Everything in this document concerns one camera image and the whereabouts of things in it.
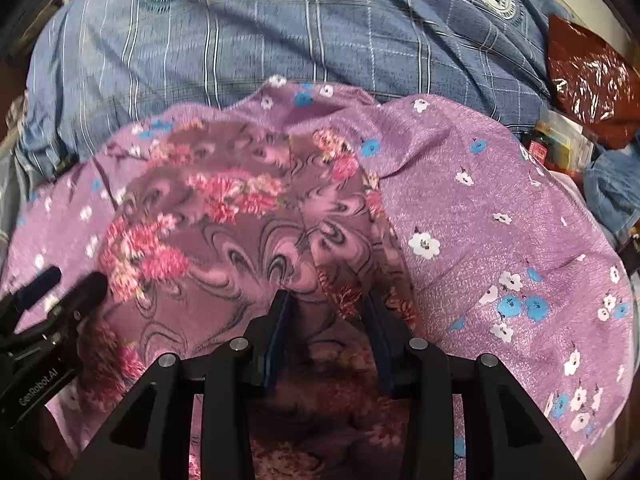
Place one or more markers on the blue denim cloth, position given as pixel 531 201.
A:
pixel 610 185

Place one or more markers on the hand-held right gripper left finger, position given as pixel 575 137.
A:
pixel 280 330

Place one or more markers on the blue plaid blanket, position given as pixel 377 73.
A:
pixel 300 35

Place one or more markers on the clear plastic packet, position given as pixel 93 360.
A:
pixel 565 130

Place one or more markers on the purple flower print bedsheet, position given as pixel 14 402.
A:
pixel 500 200

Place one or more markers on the small red box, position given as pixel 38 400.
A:
pixel 539 151

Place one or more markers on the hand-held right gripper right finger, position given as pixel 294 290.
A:
pixel 382 355

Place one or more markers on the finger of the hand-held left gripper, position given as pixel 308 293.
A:
pixel 87 287
pixel 42 280

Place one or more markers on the mauve swirl floral garment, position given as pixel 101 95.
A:
pixel 225 240

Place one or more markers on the red-brown plastic bag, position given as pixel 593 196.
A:
pixel 590 80

